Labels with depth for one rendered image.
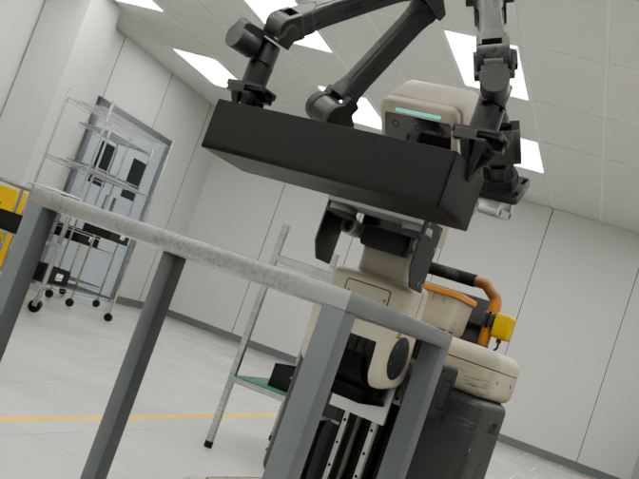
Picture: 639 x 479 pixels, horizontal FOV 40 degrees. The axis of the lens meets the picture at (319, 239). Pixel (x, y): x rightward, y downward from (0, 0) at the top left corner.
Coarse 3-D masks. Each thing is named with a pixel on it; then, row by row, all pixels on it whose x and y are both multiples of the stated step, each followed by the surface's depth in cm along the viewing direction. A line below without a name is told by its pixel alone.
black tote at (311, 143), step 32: (224, 128) 189; (256, 128) 186; (288, 128) 182; (320, 128) 178; (352, 128) 175; (224, 160) 198; (256, 160) 184; (288, 160) 180; (320, 160) 176; (352, 160) 173; (384, 160) 170; (416, 160) 167; (448, 160) 164; (352, 192) 179; (384, 192) 168; (416, 192) 165; (448, 192) 164; (448, 224) 176
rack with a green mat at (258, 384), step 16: (288, 224) 418; (272, 256) 417; (336, 256) 500; (304, 272) 435; (320, 272) 409; (256, 304) 415; (256, 320) 416; (240, 352) 413; (240, 384) 411; (256, 384) 409; (224, 400) 411; (208, 432) 411; (272, 432) 492; (208, 448) 409
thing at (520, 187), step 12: (492, 168) 199; (504, 168) 198; (492, 180) 201; (504, 180) 200; (516, 180) 203; (528, 180) 204; (480, 192) 204; (492, 192) 202; (504, 192) 202; (516, 192) 202
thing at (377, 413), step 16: (352, 336) 207; (352, 352) 205; (368, 352) 204; (352, 368) 205; (368, 368) 204; (448, 368) 212; (336, 384) 212; (352, 384) 211; (368, 384) 209; (400, 384) 219; (448, 384) 214; (336, 400) 226; (352, 400) 210; (368, 400) 211; (384, 400) 220; (432, 400) 208; (448, 400) 217; (368, 416) 221; (384, 416) 219; (432, 416) 211
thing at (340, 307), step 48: (48, 192) 162; (144, 240) 149; (192, 240) 145; (0, 288) 162; (288, 288) 134; (336, 288) 130; (0, 336) 162; (144, 336) 196; (336, 336) 128; (432, 336) 159; (432, 384) 165; (288, 432) 128
